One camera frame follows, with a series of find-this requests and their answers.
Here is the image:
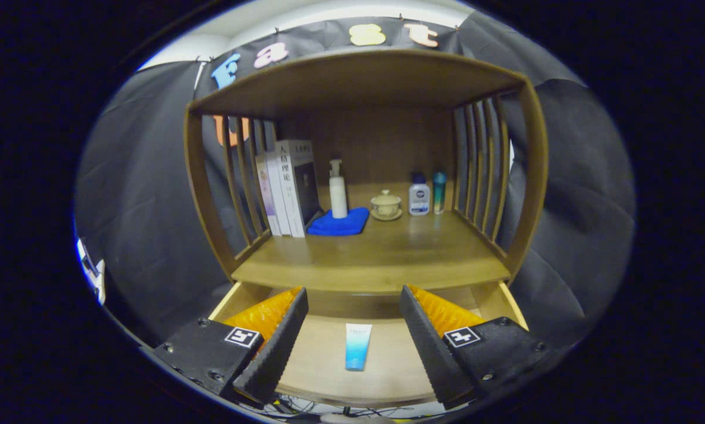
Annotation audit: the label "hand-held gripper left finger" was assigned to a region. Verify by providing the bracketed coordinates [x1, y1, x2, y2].
[152, 286, 310, 406]

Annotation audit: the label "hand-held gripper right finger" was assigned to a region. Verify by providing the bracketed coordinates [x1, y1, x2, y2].
[399, 284, 556, 411]

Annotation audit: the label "wooden drawer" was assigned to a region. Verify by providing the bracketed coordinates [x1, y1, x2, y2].
[208, 281, 529, 407]

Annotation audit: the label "blue white cosmetic tube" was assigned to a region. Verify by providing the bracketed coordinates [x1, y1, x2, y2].
[345, 323, 373, 372]

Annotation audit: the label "wooden countertop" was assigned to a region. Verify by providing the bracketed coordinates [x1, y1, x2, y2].
[231, 183, 512, 295]

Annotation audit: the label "wooden cabinet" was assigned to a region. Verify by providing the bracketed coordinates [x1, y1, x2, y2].
[183, 48, 549, 295]

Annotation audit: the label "blue cloth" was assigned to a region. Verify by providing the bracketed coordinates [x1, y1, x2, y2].
[306, 206, 370, 237]

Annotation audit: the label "white lotion bottle blue cap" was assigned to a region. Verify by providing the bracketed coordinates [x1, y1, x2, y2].
[408, 172, 431, 216]

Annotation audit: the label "lidded ceramic tea bowl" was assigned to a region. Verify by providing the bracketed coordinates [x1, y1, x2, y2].
[370, 189, 403, 222]

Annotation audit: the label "teal bottle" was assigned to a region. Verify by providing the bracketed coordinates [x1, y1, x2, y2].
[433, 171, 447, 215]

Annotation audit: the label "white pump bottle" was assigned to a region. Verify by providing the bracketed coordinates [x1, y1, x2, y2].
[329, 159, 349, 220]

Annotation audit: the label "white book with dark cover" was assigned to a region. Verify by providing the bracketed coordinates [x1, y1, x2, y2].
[274, 139, 322, 239]

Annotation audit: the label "lilac book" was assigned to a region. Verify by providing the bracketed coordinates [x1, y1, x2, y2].
[255, 154, 282, 236]

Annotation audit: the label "floor cables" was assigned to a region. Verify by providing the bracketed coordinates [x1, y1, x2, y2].
[240, 395, 435, 420]

